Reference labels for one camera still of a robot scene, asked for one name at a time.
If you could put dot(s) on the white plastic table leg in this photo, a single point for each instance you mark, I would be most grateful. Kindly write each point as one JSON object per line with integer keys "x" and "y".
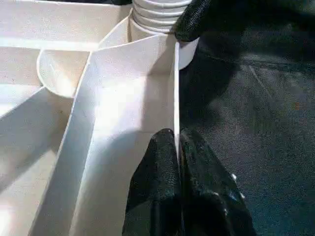
{"x": 157, "y": 14}

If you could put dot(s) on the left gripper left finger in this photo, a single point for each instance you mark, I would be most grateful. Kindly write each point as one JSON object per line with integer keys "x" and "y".
{"x": 155, "y": 186}

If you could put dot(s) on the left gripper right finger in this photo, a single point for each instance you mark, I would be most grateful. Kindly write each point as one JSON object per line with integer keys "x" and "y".
{"x": 206, "y": 191}

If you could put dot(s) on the white plastic table top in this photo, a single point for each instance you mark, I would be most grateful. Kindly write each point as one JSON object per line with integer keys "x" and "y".
{"x": 49, "y": 123}

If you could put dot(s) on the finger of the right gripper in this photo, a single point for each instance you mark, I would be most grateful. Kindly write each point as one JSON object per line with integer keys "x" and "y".
{"x": 194, "y": 19}

